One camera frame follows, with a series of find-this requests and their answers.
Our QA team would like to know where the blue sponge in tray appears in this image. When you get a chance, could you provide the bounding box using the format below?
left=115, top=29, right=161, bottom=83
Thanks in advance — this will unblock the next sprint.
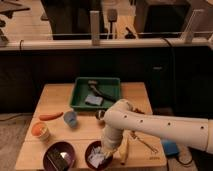
left=85, top=94, right=103, bottom=106

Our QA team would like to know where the orange carrot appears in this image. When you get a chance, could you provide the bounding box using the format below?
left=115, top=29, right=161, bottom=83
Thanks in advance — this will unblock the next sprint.
left=38, top=112, right=63, bottom=121

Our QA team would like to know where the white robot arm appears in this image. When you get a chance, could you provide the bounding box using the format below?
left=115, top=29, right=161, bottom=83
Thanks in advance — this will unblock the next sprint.
left=101, top=99, right=213, bottom=157

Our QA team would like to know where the green plastic tray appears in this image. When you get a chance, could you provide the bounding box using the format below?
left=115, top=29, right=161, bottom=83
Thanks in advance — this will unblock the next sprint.
left=70, top=77, right=122, bottom=111

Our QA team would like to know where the blue object beside table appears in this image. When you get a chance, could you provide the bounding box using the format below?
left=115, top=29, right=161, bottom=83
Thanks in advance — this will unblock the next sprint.
left=161, top=139, right=179, bottom=156

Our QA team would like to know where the blue cup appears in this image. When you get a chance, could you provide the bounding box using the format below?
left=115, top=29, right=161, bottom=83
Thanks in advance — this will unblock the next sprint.
left=63, top=111, right=77, bottom=128

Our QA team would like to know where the red bowl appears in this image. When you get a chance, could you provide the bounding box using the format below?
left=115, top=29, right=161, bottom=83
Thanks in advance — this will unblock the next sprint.
left=85, top=141, right=113, bottom=171

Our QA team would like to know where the brown grape bunch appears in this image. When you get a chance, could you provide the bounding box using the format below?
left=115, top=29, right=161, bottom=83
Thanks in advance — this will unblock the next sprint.
left=133, top=108, right=145, bottom=114

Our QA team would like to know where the yellow corn cob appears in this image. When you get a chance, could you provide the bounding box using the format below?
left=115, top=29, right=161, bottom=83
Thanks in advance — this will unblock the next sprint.
left=118, top=136, right=129, bottom=165

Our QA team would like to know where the purple bowl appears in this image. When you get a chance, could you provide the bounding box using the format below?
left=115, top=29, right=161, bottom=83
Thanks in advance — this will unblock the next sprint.
left=43, top=141, right=76, bottom=171

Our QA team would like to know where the light blue towel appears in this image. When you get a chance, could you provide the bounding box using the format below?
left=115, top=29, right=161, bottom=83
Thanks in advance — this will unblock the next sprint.
left=88, top=146, right=106, bottom=168

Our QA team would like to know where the orange cup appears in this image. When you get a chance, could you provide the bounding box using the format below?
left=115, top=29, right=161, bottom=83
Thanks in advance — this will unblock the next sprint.
left=31, top=122, right=50, bottom=141

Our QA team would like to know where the black sponge block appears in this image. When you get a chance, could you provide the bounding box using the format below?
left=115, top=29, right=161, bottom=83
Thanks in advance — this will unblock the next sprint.
left=46, top=149, right=68, bottom=171

